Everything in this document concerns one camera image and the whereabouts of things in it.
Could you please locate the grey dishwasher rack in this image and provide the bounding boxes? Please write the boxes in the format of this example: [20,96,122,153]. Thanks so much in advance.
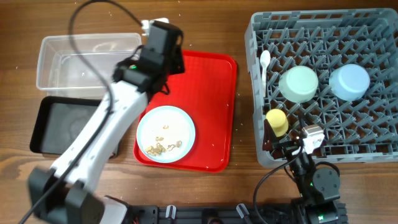
[244,8,397,168]

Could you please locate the yellow plastic cup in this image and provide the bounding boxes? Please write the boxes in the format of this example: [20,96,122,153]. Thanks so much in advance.
[266,109,289,137]

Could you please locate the white plastic spoon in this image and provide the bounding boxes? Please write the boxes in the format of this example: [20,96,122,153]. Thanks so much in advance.
[259,50,271,96]

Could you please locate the red plastic tray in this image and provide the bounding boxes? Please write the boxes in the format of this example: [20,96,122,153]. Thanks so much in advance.
[133,50,237,173]

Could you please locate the light blue plate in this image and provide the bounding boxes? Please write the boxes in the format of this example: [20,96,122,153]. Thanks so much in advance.
[136,106,196,164]

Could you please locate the light blue bowl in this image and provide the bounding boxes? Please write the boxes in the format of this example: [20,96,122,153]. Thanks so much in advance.
[329,64,370,101]

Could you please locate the peanut scraps on plate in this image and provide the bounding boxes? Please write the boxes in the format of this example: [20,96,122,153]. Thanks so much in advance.
[144,125,182,156]

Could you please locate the mint green bowl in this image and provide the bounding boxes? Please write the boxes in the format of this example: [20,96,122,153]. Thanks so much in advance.
[279,66,318,103]

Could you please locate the black bin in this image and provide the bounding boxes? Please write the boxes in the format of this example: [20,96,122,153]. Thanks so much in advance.
[29,96,101,155]

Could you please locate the clear plastic bin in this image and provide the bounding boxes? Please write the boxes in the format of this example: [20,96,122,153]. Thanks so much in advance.
[36,33,142,99]

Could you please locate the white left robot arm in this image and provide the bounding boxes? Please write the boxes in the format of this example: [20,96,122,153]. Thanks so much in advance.
[21,20,185,223]

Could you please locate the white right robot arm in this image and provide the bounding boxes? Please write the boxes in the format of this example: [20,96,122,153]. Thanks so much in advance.
[253,115,348,223]

